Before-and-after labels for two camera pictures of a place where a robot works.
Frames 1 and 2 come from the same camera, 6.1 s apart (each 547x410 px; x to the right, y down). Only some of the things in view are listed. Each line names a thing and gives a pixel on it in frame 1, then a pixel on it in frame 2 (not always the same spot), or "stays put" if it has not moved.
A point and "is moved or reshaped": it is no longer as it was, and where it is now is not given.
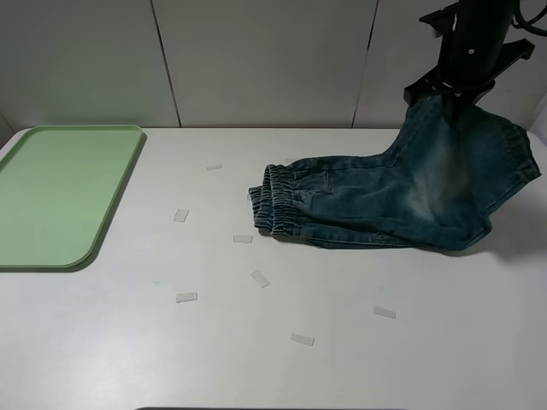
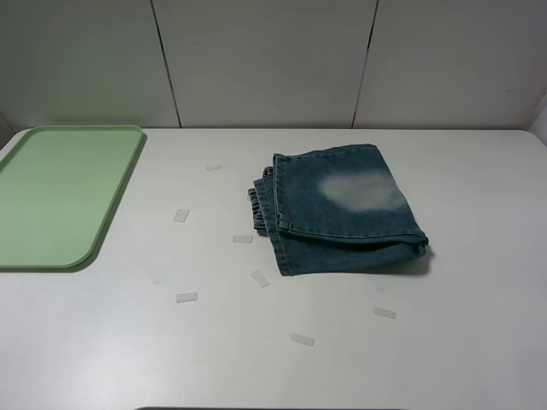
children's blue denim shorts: x=431 y=189 is moved or reshaped
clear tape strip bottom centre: x=303 y=339 stays put
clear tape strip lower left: x=186 y=296 stays put
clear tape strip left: x=181 y=215 stays put
